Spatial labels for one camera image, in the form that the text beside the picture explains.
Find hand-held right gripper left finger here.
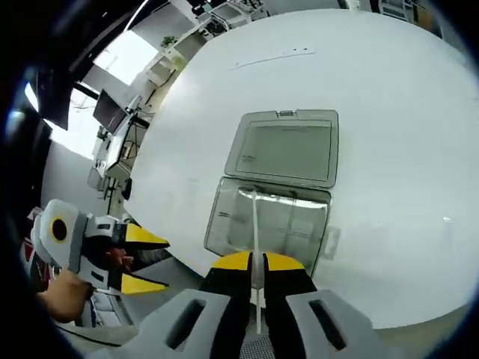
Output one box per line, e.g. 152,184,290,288
136,251,251,359

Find grey mesh office chair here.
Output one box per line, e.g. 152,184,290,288
84,250,270,359

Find white low cabinets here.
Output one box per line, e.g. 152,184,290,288
147,48,188,85

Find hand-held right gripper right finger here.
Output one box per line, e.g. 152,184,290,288
263,252,379,359

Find person's left hand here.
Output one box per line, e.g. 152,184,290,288
106,247,135,269

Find black desk monitor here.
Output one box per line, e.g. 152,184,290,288
92,89,127,134

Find white side desk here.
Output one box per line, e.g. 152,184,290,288
95,111,150,184

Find white table cable cover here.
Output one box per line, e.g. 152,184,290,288
228,46,317,71

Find black hanging screen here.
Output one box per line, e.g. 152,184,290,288
36,69,73,131

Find grey transparent guide fixture box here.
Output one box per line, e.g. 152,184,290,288
204,108,341,280

